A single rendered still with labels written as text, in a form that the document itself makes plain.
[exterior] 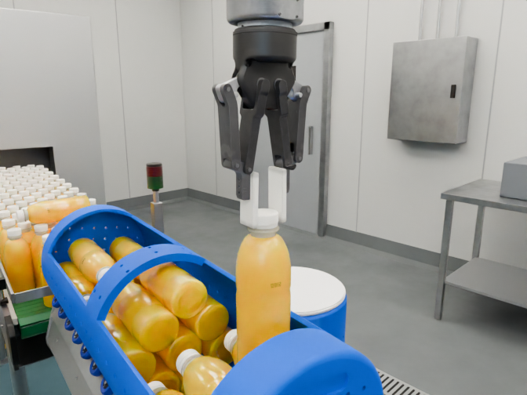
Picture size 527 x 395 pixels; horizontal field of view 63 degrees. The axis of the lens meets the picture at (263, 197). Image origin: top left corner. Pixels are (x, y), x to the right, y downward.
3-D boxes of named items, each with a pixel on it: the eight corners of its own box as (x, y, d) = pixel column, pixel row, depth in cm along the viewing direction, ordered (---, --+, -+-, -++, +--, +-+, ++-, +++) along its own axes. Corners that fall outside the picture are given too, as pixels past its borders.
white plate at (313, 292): (331, 322, 95) (331, 327, 95) (354, 274, 120) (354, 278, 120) (219, 300, 105) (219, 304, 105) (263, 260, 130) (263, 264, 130)
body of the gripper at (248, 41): (254, 19, 44) (253, 110, 47) (314, 27, 49) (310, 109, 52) (216, 27, 50) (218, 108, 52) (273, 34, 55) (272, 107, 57)
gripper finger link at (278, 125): (256, 81, 53) (266, 79, 54) (270, 167, 57) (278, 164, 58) (277, 81, 50) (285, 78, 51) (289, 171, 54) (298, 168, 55)
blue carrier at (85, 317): (194, 634, 45) (226, 384, 41) (37, 309, 113) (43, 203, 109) (368, 516, 62) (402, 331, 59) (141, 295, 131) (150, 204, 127)
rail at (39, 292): (16, 304, 121) (14, 294, 120) (15, 302, 122) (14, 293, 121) (150, 269, 144) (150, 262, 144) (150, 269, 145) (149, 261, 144)
